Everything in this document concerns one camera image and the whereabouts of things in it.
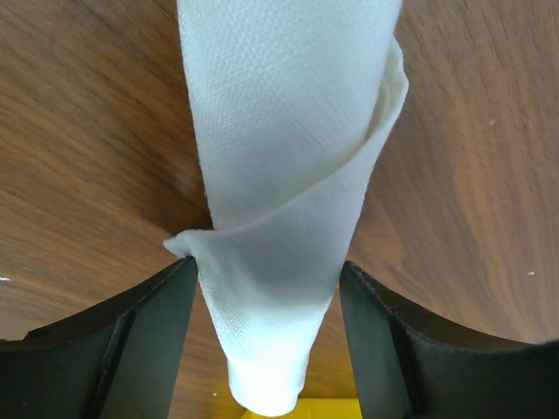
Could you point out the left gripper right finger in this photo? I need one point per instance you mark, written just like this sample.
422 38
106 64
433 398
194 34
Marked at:
409 362

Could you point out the white cloth napkin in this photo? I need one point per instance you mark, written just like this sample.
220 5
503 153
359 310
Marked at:
292 102

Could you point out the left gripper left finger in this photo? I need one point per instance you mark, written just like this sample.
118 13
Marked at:
117 359

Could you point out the yellow plastic tray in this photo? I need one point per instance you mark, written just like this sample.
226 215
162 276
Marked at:
318 408

